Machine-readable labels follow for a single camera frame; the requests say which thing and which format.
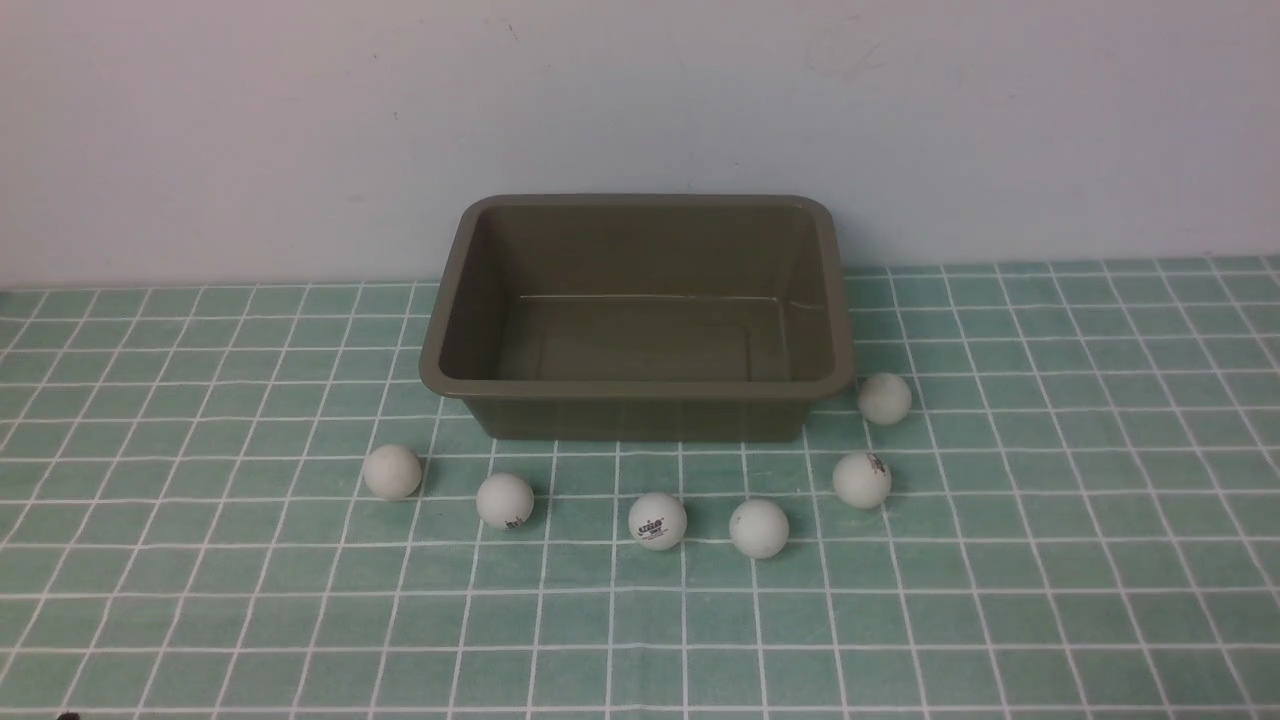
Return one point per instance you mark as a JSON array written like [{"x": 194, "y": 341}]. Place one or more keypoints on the white ping-pong ball dark smudge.
[{"x": 862, "y": 481}]

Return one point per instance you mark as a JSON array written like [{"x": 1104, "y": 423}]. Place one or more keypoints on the plain white ping-pong ball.
[{"x": 759, "y": 528}]

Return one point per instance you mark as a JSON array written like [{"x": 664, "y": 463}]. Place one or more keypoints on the white ping-pong ball red logo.
[{"x": 657, "y": 521}]

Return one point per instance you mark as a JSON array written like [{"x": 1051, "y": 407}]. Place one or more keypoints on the green checkered table mat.
[{"x": 1082, "y": 520}]

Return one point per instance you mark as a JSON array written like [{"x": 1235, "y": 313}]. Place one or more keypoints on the white ping-pong ball with mark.
[{"x": 504, "y": 501}]

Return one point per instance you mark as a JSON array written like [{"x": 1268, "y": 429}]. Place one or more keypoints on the olive green plastic bin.
[{"x": 648, "y": 317}]

